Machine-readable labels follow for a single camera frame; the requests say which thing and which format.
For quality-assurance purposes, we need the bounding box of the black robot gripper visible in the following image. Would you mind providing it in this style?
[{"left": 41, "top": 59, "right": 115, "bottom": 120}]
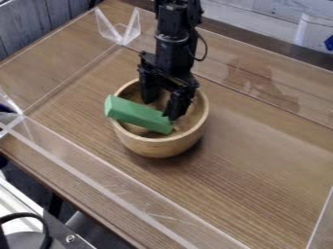
[{"left": 138, "top": 33, "right": 200, "bottom": 121}]

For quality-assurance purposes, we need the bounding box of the green rectangular block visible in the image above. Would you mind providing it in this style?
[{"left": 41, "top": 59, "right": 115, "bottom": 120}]
[{"left": 105, "top": 94, "right": 173, "bottom": 134}]

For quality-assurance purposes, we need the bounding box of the brown wooden bowl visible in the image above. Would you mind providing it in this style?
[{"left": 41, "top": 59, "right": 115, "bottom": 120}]
[{"left": 111, "top": 90, "right": 210, "bottom": 159}]

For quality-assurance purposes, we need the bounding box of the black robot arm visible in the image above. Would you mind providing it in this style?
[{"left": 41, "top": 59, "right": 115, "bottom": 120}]
[{"left": 138, "top": 0, "right": 205, "bottom": 121}]

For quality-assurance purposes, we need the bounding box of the white container in background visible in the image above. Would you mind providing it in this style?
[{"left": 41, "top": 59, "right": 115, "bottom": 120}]
[{"left": 295, "top": 14, "right": 333, "bottom": 54}]

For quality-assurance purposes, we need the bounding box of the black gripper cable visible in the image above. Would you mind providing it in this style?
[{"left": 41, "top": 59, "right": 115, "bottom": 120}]
[{"left": 190, "top": 28, "right": 210, "bottom": 62}]

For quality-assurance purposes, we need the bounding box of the clear acrylic corner bracket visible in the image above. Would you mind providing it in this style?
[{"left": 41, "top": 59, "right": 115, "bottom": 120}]
[{"left": 94, "top": 8, "right": 141, "bottom": 46}]

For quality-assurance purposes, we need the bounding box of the clear acrylic front wall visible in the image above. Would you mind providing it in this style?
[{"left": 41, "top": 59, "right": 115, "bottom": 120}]
[{"left": 0, "top": 90, "right": 250, "bottom": 249}]

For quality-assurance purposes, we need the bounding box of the grey metal bracket with screw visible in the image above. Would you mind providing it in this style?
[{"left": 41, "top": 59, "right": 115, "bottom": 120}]
[{"left": 43, "top": 211, "right": 97, "bottom": 249}]

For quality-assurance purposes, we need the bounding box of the black cable loop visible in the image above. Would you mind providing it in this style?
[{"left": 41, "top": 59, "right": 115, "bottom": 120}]
[{"left": 0, "top": 211, "right": 54, "bottom": 249}]

